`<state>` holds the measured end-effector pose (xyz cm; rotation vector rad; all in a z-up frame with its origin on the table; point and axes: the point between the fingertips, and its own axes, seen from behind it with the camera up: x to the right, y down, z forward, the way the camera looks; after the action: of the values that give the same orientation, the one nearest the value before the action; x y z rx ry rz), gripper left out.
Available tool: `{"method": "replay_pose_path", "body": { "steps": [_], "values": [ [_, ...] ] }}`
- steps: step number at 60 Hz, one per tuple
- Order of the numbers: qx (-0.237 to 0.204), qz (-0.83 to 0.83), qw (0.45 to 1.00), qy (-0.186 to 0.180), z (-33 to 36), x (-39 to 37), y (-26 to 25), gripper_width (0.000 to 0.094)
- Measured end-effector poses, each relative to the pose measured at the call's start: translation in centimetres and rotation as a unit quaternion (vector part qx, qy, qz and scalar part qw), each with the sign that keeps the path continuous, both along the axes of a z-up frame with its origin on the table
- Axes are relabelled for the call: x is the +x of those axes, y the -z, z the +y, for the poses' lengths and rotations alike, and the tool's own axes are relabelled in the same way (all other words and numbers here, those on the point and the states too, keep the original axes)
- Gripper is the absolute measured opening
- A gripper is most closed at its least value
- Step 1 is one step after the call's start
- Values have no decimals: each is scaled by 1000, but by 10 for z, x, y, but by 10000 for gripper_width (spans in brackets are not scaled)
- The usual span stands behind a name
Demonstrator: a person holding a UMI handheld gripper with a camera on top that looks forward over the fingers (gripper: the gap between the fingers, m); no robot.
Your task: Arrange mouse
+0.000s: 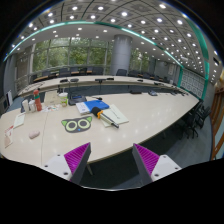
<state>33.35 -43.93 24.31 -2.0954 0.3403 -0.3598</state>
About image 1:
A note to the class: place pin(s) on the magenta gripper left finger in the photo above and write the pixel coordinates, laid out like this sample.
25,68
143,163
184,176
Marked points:
70,166

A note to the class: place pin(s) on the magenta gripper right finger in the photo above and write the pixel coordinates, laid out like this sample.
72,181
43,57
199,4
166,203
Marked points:
152,166

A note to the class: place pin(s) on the black cat-face mouse pad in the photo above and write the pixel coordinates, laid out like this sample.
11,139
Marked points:
77,125

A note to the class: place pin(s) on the pink computer mouse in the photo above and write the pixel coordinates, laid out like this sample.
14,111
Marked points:
34,134

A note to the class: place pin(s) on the black office chair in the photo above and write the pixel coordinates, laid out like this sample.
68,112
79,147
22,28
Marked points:
194,119

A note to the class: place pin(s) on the white book under notebook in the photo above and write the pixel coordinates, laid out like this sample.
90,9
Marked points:
82,108

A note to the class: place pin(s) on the blue notebook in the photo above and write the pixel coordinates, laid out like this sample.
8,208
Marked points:
96,103

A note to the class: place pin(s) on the pale green paper sheet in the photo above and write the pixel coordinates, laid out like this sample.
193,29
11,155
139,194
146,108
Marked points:
115,114

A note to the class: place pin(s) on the black desktop microphone base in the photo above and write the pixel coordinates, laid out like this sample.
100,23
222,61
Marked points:
77,99

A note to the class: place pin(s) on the red white leaflet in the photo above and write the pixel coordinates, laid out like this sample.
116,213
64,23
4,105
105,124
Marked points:
8,138

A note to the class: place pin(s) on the white paper sheet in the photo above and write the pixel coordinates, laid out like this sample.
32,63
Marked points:
19,120

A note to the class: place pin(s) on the green-lidded white cup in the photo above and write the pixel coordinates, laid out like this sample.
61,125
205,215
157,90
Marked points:
63,99

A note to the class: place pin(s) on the white paper cup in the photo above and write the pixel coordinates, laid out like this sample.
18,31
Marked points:
25,106

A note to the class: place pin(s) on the red bottle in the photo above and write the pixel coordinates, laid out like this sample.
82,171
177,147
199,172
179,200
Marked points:
37,100

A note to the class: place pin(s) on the grey round pillar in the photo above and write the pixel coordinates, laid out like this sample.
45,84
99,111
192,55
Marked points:
121,53

